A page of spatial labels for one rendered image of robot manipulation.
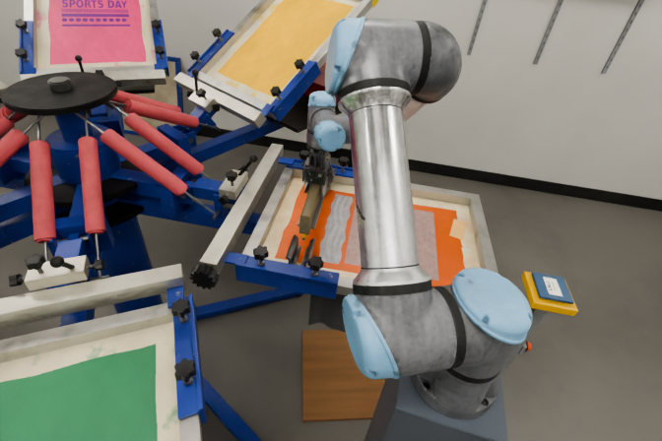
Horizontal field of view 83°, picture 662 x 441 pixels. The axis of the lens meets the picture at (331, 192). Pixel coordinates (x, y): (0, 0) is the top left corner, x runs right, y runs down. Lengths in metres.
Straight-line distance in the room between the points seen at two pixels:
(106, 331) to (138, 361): 0.11
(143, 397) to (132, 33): 1.77
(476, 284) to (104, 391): 0.82
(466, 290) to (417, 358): 0.12
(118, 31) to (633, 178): 3.88
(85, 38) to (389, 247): 2.02
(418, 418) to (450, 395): 0.07
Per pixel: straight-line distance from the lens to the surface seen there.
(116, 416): 1.03
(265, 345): 2.15
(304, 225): 1.12
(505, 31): 3.15
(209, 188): 1.36
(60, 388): 1.10
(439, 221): 1.46
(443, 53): 0.63
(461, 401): 0.71
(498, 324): 0.57
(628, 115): 3.69
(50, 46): 2.32
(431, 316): 0.55
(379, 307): 0.53
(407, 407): 0.73
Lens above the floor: 1.84
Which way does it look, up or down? 37 degrees down
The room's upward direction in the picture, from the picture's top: 6 degrees clockwise
